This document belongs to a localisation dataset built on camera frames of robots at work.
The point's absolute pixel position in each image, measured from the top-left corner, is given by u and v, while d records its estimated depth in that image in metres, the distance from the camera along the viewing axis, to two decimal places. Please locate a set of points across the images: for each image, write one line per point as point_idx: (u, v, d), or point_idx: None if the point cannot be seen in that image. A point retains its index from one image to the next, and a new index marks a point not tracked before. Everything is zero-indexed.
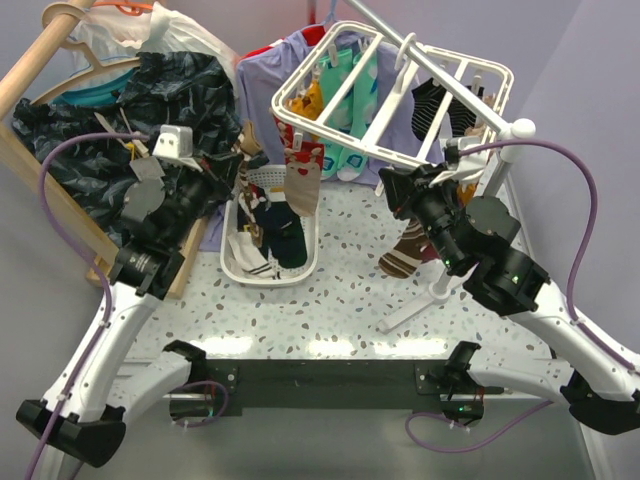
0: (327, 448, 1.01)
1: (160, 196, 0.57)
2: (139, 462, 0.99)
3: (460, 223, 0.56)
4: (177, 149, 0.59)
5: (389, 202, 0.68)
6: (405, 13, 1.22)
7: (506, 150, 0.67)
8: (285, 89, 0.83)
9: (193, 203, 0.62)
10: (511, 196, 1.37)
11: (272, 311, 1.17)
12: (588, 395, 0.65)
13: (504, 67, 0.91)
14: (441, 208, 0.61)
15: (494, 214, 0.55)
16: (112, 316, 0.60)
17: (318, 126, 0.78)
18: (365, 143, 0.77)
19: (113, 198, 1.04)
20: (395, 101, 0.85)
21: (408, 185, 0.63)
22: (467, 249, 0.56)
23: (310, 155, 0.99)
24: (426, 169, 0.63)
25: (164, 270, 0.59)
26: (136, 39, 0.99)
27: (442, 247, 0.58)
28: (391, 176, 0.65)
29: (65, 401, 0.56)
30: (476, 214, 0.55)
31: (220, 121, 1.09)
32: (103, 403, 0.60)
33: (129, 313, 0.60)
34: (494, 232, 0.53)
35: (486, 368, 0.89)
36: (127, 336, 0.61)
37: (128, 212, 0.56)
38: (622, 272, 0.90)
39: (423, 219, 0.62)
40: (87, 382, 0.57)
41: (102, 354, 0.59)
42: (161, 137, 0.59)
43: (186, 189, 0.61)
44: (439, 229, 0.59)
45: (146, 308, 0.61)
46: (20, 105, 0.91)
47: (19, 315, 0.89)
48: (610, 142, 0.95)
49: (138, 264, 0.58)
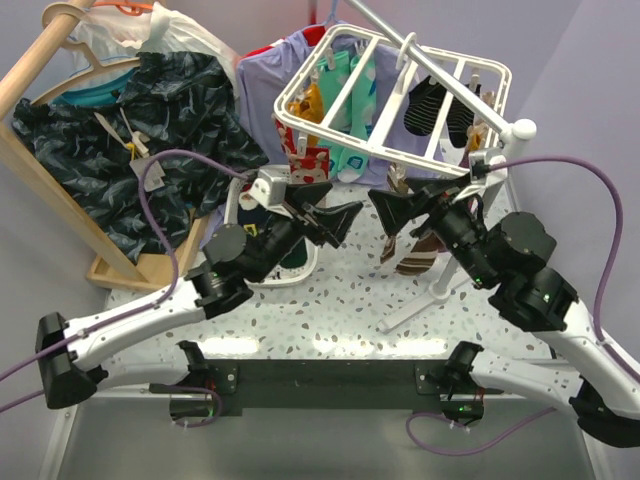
0: (326, 447, 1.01)
1: (241, 247, 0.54)
2: (140, 461, 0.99)
3: (492, 237, 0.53)
4: (267, 199, 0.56)
5: (383, 219, 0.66)
6: (404, 12, 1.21)
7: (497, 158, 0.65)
8: (286, 94, 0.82)
9: (277, 248, 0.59)
10: (510, 196, 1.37)
11: (272, 311, 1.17)
12: (598, 409, 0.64)
13: (501, 65, 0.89)
14: (464, 225, 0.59)
15: (531, 231, 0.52)
16: (164, 302, 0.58)
17: (324, 129, 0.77)
18: (372, 144, 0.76)
19: (113, 198, 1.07)
20: (396, 103, 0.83)
21: (409, 208, 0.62)
22: (499, 266, 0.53)
23: (316, 162, 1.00)
24: (431, 189, 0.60)
25: (224, 302, 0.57)
26: (136, 39, 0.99)
27: (471, 264, 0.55)
28: (385, 198, 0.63)
29: (78, 338, 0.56)
30: (512, 230, 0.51)
31: (220, 121, 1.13)
32: (102, 360, 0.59)
33: (179, 310, 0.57)
34: (530, 251, 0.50)
35: (490, 372, 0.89)
36: (164, 325, 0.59)
37: (209, 247, 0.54)
38: (623, 274, 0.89)
39: (444, 234, 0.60)
40: (104, 337, 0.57)
41: (133, 324, 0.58)
42: (255, 183, 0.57)
43: (275, 229, 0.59)
44: (466, 246, 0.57)
45: (190, 317, 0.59)
46: (20, 105, 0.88)
47: (18, 315, 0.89)
48: (611, 143, 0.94)
49: (212, 281, 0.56)
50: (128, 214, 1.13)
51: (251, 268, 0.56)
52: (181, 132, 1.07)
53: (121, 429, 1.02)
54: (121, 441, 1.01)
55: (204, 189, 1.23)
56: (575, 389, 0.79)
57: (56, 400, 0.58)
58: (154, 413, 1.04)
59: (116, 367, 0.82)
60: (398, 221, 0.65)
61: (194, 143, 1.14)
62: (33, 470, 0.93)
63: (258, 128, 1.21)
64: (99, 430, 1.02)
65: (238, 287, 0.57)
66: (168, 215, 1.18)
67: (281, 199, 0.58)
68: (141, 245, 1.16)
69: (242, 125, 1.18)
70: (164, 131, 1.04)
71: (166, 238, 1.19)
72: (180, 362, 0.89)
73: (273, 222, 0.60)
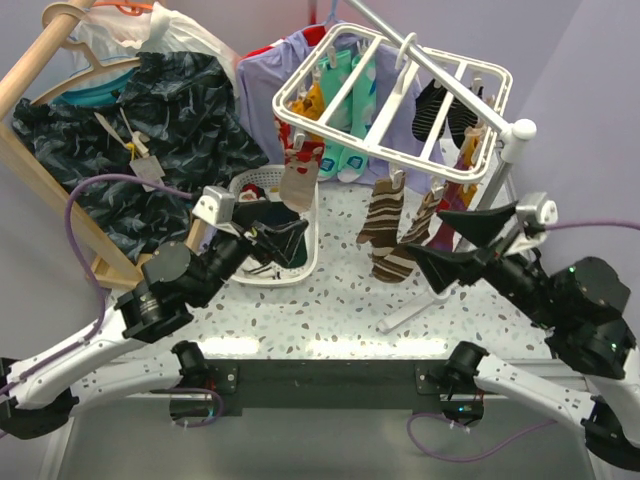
0: (327, 448, 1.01)
1: (182, 269, 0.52)
2: (139, 461, 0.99)
3: (561, 286, 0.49)
4: (214, 217, 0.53)
5: (430, 281, 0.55)
6: (405, 12, 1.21)
7: (542, 195, 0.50)
8: (285, 89, 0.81)
9: (225, 267, 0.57)
10: (510, 197, 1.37)
11: (272, 311, 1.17)
12: (611, 435, 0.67)
13: (502, 68, 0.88)
14: (527, 272, 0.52)
15: (605, 281, 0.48)
16: (92, 339, 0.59)
17: (321, 126, 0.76)
18: (368, 143, 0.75)
19: (113, 198, 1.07)
20: (396, 103, 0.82)
21: (459, 271, 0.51)
22: (564, 315, 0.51)
23: (310, 154, 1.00)
24: (480, 255, 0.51)
25: (159, 326, 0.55)
26: (137, 39, 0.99)
27: (533, 312, 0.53)
28: (430, 256, 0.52)
29: (18, 384, 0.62)
30: (588, 281, 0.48)
31: (220, 121, 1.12)
32: (55, 394, 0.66)
33: (106, 345, 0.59)
34: (607, 302, 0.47)
35: (496, 379, 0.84)
36: (96, 360, 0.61)
37: (149, 268, 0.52)
38: (622, 274, 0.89)
39: (502, 284, 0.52)
40: (40, 380, 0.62)
41: (61, 366, 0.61)
42: (201, 200, 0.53)
43: (219, 248, 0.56)
44: (528, 293, 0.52)
45: (130, 345, 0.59)
46: (20, 105, 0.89)
47: (18, 315, 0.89)
48: (610, 144, 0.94)
49: (146, 304, 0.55)
50: (128, 214, 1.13)
51: (191, 292, 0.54)
52: (181, 133, 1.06)
53: (121, 429, 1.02)
54: (121, 441, 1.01)
55: None
56: (588, 410, 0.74)
57: (25, 427, 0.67)
58: (154, 413, 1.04)
59: (90, 389, 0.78)
60: (448, 281, 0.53)
61: (194, 143, 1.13)
62: (33, 471, 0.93)
63: (258, 129, 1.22)
64: (98, 430, 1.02)
65: (176, 310, 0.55)
66: (168, 215, 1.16)
67: (230, 216, 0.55)
68: (141, 245, 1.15)
69: (242, 125, 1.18)
70: (164, 131, 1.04)
71: (166, 238, 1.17)
72: (173, 366, 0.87)
73: (216, 240, 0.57)
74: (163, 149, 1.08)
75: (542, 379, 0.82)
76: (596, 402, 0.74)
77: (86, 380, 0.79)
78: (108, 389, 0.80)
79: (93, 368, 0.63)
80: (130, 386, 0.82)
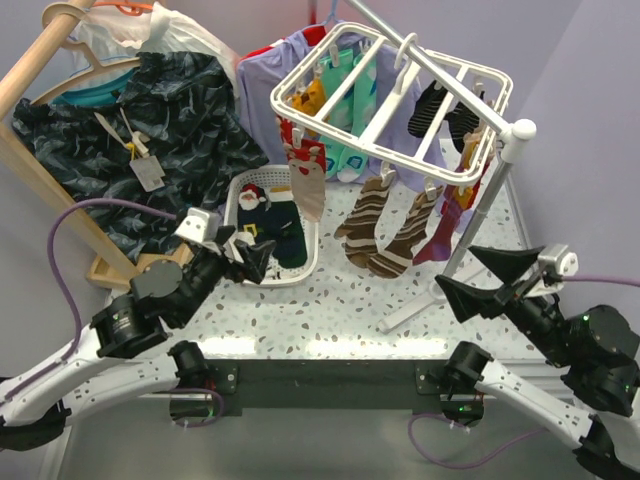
0: (327, 448, 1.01)
1: (175, 282, 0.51)
2: (139, 462, 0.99)
3: (574, 333, 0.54)
4: (203, 234, 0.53)
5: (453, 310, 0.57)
6: (405, 12, 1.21)
7: (563, 246, 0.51)
8: (284, 84, 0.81)
9: (205, 285, 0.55)
10: (510, 197, 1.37)
11: (272, 311, 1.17)
12: (605, 454, 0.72)
13: (503, 74, 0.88)
14: (544, 310, 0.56)
15: (615, 330, 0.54)
16: (69, 359, 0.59)
17: (318, 122, 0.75)
18: (364, 140, 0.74)
19: (113, 198, 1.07)
20: (393, 103, 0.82)
21: (482, 304, 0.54)
22: (578, 358, 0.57)
23: (308, 154, 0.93)
24: (503, 295, 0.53)
25: (136, 344, 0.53)
26: (136, 39, 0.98)
27: (550, 351, 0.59)
28: (455, 287, 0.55)
29: (5, 403, 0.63)
30: (600, 330, 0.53)
31: (220, 121, 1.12)
32: (42, 412, 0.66)
33: (82, 364, 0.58)
34: (619, 350, 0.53)
35: (500, 388, 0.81)
36: (75, 379, 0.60)
37: (137, 280, 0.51)
38: (621, 274, 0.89)
39: (522, 322, 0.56)
40: (24, 399, 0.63)
41: (42, 385, 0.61)
42: (186, 219, 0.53)
43: (200, 266, 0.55)
44: (545, 331, 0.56)
45: (108, 364, 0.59)
46: (20, 105, 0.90)
47: (18, 315, 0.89)
48: (610, 144, 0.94)
49: (121, 322, 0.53)
50: (129, 214, 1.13)
51: (170, 310, 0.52)
52: (181, 133, 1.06)
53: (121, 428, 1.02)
54: (121, 441, 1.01)
55: (204, 189, 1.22)
56: (586, 428, 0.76)
57: (19, 443, 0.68)
58: (154, 412, 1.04)
59: (83, 400, 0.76)
60: (471, 312, 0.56)
61: (194, 143, 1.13)
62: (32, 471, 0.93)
63: (258, 129, 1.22)
64: (98, 430, 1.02)
65: (155, 328, 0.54)
66: (168, 215, 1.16)
67: (216, 234, 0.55)
68: (141, 245, 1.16)
69: (242, 125, 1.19)
70: (164, 131, 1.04)
71: (166, 237, 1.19)
72: (166, 371, 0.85)
73: (197, 260, 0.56)
74: (163, 149, 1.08)
75: (542, 393, 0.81)
76: (594, 419, 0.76)
77: (79, 391, 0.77)
78: (102, 398, 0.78)
79: (73, 387, 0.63)
80: (125, 393, 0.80)
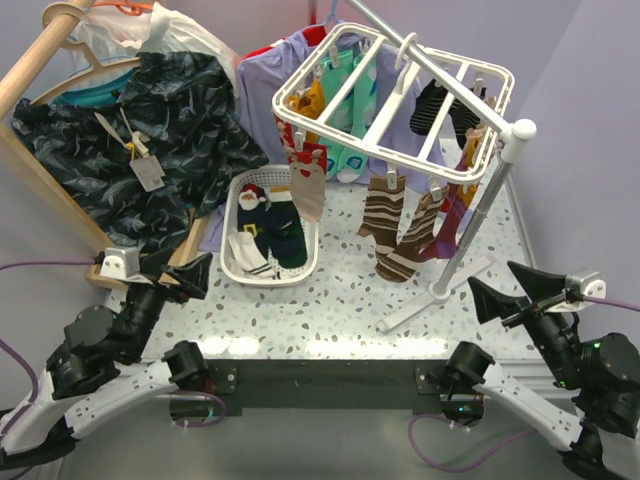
0: (327, 448, 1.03)
1: (104, 332, 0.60)
2: (140, 462, 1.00)
3: (589, 358, 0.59)
4: (123, 271, 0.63)
5: (477, 311, 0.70)
6: (405, 12, 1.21)
7: (594, 273, 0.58)
8: (286, 88, 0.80)
9: (147, 315, 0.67)
10: (510, 197, 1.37)
11: (272, 311, 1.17)
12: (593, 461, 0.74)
13: (505, 70, 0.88)
14: (560, 332, 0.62)
15: (630, 357, 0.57)
16: (38, 397, 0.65)
17: (320, 125, 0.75)
18: (366, 142, 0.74)
19: (113, 198, 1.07)
20: (395, 103, 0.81)
21: (502, 310, 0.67)
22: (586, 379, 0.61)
23: (311, 157, 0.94)
24: (521, 302, 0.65)
25: (83, 384, 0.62)
26: (136, 39, 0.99)
27: (558, 368, 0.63)
28: (483, 290, 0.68)
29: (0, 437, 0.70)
30: (611, 358, 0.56)
31: (220, 121, 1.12)
32: (35, 444, 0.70)
33: (45, 401, 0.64)
34: (628, 376, 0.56)
35: (500, 391, 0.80)
36: (48, 414, 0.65)
37: (71, 332, 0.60)
38: (619, 274, 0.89)
39: (537, 337, 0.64)
40: (12, 433, 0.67)
41: (21, 423, 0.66)
42: (106, 261, 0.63)
43: (139, 301, 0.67)
44: (557, 352, 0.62)
45: (67, 402, 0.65)
46: (20, 105, 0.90)
47: (19, 314, 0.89)
48: (610, 145, 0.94)
49: (65, 366, 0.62)
50: (128, 214, 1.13)
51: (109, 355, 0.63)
52: (181, 132, 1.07)
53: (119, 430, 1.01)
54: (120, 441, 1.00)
55: (204, 189, 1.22)
56: (577, 434, 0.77)
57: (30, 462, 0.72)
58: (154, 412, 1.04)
59: (83, 417, 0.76)
60: (492, 314, 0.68)
61: (194, 143, 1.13)
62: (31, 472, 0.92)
63: (258, 129, 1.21)
64: None
65: (99, 367, 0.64)
66: (168, 215, 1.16)
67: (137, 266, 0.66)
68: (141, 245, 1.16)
69: (242, 125, 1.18)
70: (164, 131, 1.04)
71: (166, 238, 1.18)
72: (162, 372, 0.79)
73: (134, 296, 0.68)
74: (163, 149, 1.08)
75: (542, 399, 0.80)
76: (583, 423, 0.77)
77: (80, 409, 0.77)
78: (100, 414, 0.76)
79: (54, 422, 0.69)
80: (126, 404, 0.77)
